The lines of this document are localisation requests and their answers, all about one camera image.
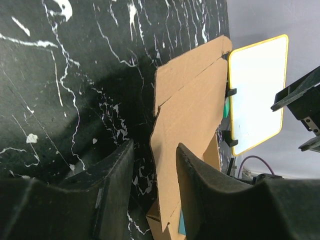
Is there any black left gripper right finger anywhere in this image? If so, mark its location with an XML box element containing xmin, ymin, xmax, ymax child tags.
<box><xmin>176</xmin><ymin>143</ymin><xmax>320</xmax><ymax>240</ymax></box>

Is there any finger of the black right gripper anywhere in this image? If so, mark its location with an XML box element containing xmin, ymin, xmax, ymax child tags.
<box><xmin>298</xmin><ymin>136</ymin><xmax>320</xmax><ymax>153</ymax></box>
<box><xmin>271</xmin><ymin>67</ymin><xmax>320</xmax><ymax>136</ymax></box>

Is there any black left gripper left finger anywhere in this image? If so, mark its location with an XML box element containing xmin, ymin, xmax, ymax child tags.
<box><xmin>0</xmin><ymin>140</ymin><xmax>134</xmax><ymax>240</ymax></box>

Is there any blue slotted plastic block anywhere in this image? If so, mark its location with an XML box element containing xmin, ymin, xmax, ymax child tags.
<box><xmin>178</xmin><ymin>210</ymin><xmax>186</xmax><ymax>236</ymax></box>

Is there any cardboard box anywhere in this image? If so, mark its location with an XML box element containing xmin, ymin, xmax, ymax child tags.
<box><xmin>146</xmin><ymin>35</ymin><xmax>232</xmax><ymax>240</ymax></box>

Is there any white board with yellow rim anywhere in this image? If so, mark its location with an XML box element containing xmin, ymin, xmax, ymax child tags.
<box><xmin>228</xmin><ymin>34</ymin><xmax>289</xmax><ymax>156</ymax></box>

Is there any green eraser block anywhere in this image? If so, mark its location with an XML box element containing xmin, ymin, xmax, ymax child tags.
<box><xmin>223</xmin><ymin>97</ymin><xmax>230</xmax><ymax>118</ymax></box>

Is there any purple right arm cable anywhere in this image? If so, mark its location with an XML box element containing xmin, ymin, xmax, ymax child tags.
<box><xmin>236</xmin><ymin>155</ymin><xmax>276</xmax><ymax>179</ymax></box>

